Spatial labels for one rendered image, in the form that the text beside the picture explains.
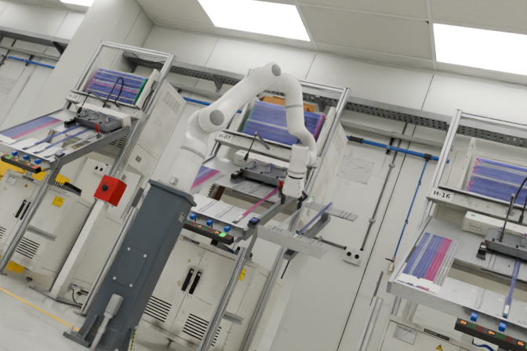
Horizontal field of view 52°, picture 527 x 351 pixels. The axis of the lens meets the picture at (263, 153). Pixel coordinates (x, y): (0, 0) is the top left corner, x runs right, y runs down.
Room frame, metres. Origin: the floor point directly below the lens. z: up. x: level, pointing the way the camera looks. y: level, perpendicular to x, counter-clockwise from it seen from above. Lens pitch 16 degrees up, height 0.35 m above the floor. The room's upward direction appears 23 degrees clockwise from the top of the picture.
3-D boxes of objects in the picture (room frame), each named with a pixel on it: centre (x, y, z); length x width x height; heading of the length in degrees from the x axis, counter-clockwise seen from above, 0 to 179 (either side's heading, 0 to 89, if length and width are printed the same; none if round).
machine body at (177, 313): (3.48, -0.06, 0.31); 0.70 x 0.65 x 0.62; 63
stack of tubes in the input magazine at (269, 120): (3.34, -0.06, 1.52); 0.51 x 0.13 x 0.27; 63
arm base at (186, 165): (2.36, 0.29, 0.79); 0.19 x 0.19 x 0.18
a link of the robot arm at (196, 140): (2.39, 0.31, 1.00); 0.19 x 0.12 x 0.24; 25
